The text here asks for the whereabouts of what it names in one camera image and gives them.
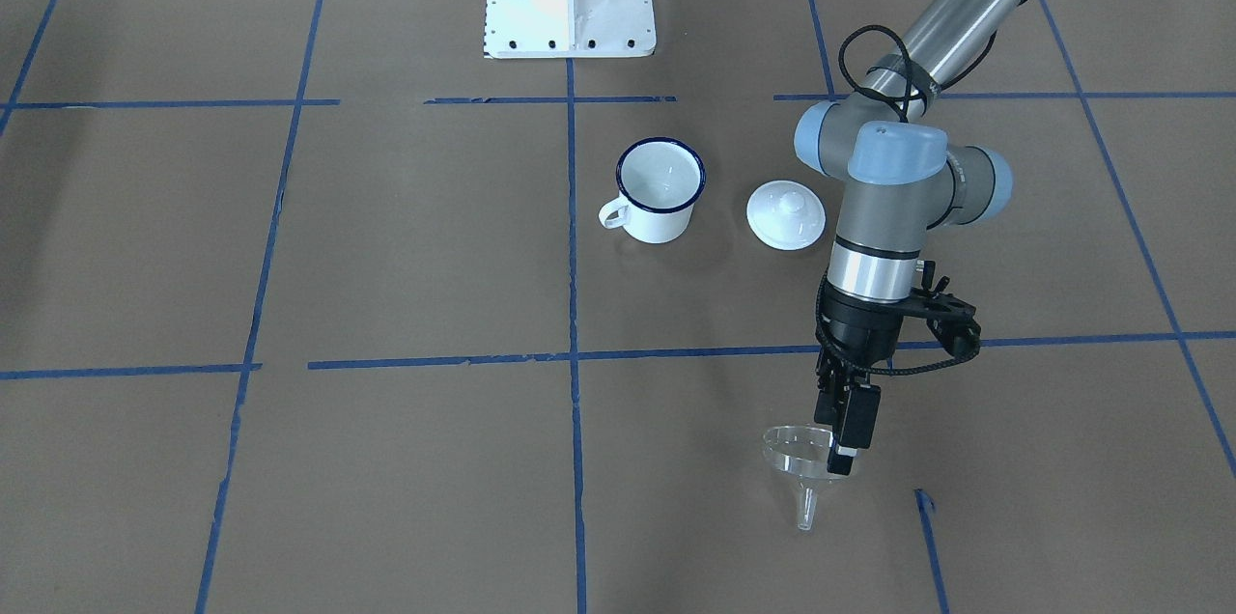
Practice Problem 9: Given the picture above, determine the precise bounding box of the clear glass funnel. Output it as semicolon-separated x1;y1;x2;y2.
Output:
761;425;842;532

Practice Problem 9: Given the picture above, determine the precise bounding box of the white enamel mug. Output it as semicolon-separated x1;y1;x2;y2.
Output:
599;136;707;245

